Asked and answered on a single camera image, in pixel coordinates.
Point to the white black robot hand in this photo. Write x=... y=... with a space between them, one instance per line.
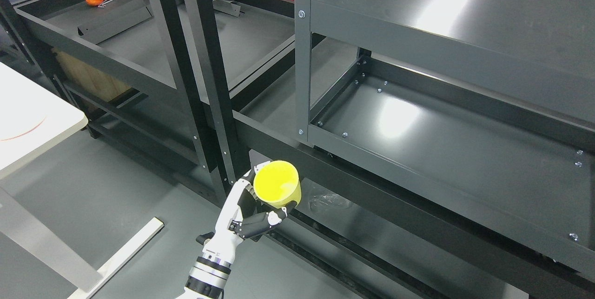
x=242 y=217

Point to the yellow plastic cup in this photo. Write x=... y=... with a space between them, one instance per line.
x=277 y=184

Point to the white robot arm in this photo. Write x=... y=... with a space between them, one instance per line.
x=207 y=279

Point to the dark metal shelf rack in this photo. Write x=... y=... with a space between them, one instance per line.
x=191 y=86

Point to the grey inner metal shelf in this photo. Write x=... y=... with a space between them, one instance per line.
x=485 y=107

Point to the crumpled clear plastic bag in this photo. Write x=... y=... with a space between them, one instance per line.
x=322 y=200

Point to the white work table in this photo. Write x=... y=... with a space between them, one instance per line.
x=34 y=120

